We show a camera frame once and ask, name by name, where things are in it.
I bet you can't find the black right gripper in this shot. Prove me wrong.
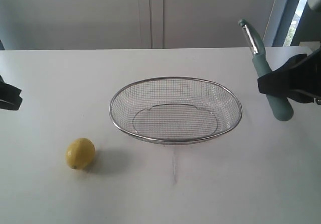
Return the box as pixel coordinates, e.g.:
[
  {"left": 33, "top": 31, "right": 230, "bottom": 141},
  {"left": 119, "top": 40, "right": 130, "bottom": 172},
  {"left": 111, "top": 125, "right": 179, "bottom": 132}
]
[{"left": 257, "top": 49, "right": 320, "bottom": 103}]

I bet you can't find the teal handled peeler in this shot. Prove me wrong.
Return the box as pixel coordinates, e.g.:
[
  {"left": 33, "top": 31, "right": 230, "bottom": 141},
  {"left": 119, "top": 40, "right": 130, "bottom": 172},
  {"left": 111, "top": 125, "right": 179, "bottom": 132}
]
[{"left": 238, "top": 19, "right": 294, "bottom": 122}]

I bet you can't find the yellow lemon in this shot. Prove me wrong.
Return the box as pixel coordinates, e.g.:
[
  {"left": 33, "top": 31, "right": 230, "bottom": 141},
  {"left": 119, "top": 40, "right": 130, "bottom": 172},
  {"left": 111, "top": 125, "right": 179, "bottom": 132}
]
[{"left": 65, "top": 138, "right": 96, "bottom": 170}]

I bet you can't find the oval metal wire basket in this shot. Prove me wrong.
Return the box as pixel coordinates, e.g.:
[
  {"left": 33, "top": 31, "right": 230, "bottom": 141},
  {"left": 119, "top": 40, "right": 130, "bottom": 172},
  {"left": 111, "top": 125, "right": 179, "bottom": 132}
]
[{"left": 109, "top": 76, "right": 243, "bottom": 145}]

